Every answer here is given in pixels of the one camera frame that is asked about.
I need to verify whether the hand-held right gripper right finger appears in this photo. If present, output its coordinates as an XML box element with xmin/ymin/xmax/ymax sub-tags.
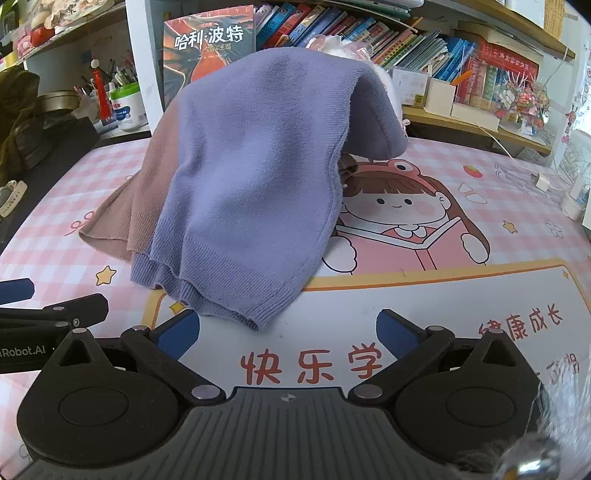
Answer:
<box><xmin>347</xmin><ymin>309</ymin><xmax>541</xmax><ymax>408</ymax></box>

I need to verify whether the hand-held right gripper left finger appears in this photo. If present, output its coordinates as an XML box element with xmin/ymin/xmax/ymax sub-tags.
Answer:
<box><xmin>44</xmin><ymin>309</ymin><xmax>227</xmax><ymax>408</ymax></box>

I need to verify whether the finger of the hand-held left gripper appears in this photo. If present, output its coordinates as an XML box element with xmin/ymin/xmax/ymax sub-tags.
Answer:
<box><xmin>0</xmin><ymin>278</ymin><xmax>35</xmax><ymax>306</ymax></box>
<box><xmin>0</xmin><ymin>294</ymin><xmax>110</xmax><ymax>330</ymax></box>

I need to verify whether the purple and pink knit sweater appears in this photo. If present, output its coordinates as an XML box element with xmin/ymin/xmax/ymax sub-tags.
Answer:
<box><xmin>78</xmin><ymin>47</ymin><xmax>409</xmax><ymax>332</ymax></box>

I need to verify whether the pink checked printed desk mat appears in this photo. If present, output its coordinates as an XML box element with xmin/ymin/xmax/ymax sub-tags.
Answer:
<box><xmin>0</xmin><ymin>136</ymin><xmax>591</xmax><ymax>467</ymax></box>

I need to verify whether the black case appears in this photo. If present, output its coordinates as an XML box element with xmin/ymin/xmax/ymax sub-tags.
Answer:
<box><xmin>25</xmin><ymin>115</ymin><xmax>101</xmax><ymax>164</ymax></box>

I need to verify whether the dark brown bag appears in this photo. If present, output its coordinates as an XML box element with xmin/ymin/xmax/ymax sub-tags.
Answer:
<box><xmin>0</xmin><ymin>69</ymin><xmax>42</xmax><ymax>185</ymax></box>

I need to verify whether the grey furry charm with bead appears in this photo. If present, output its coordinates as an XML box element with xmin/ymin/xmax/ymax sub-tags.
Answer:
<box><xmin>462</xmin><ymin>383</ymin><xmax>568</xmax><ymax>480</ymax></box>

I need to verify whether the round metal tin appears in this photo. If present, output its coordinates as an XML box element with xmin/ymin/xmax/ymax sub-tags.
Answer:
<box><xmin>37</xmin><ymin>90</ymin><xmax>81</xmax><ymax>114</ymax></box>

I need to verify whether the white canister with green lid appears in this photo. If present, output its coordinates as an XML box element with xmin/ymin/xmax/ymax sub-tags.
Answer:
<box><xmin>109</xmin><ymin>83</ymin><xmax>149</xmax><ymax>132</ymax></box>

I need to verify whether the red tassel ornament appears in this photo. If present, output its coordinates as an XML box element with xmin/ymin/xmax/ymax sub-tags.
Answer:
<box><xmin>90</xmin><ymin>58</ymin><xmax>112</xmax><ymax>125</ymax></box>

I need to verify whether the small white device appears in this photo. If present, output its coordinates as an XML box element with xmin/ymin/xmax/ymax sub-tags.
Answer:
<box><xmin>561</xmin><ymin>178</ymin><xmax>591</xmax><ymax>221</ymax></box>

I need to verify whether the wooden bookshelf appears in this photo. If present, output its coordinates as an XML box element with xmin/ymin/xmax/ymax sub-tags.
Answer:
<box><xmin>402</xmin><ymin>0</ymin><xmax>578</xmax><ymax>155</ymax></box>

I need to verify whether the flat cream box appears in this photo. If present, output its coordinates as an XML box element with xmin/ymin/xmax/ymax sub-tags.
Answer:
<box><xmin>450</xmin><ymin>104</ymin><xmax>502</xmax><ymax>131</ymax></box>

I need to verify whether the pen holder with pens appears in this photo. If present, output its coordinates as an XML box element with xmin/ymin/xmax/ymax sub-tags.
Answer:
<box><xmin>74</xmin><ymin>55</ymin><xmax>139</xmax><ymax>97</ymax></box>

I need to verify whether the white open box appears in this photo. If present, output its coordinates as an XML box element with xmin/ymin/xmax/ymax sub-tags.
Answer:
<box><xmin>425</xmin><ymin>76</ymin><xmax>458</xmax><ymax>116</ymax></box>

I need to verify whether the colourful beaded flower bouquet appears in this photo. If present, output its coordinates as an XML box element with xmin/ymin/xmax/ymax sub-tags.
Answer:
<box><xmin>501</xmin><ymin>74</ymin><xmax>552</xmax><ymax>134</ymax></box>

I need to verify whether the pink plush flower bouquet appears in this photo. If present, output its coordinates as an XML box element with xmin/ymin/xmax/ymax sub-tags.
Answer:
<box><xmin>14</xmin><ymin>0</ymin><xmax>127</xmax><ymax>51</ymax></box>

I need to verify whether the white and pink plush bunny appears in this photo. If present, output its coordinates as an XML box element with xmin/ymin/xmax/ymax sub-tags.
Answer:
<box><xmin>305</xmin><ymin>32</ymin><xmax>411</xmax><ymax>139</ymax></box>

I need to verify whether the row of colourful books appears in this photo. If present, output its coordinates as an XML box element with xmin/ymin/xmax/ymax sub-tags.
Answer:
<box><xmin>254</xmin><ymin>2</ymin><xmax>541</xmax><ymax>112</ymax></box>

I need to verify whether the large dark illustrated book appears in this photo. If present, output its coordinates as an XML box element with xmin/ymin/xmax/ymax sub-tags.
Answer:
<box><xmin>163</xmin><ymin>4</ymin><xmax>257</xmax><ymax>114</ymax></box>

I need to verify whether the white strap wristwatch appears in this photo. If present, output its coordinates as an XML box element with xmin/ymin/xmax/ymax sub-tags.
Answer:
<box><xmin>0</xmin><ymin>180</ymin><xmax>27</xmax><ymax>217</ymax></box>

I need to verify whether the white cable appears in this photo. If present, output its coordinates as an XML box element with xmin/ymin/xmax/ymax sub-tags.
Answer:
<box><xmin>478</xmin><ymin>28</ymin><xmax>591</xmax><ymax>190</ymax></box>

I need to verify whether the white shelf frame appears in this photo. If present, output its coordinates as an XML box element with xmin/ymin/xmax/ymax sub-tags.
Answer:
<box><xmin>124</xmin><ymin>0</ymin><xmax>167</xmax><ymax>137</ymax></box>

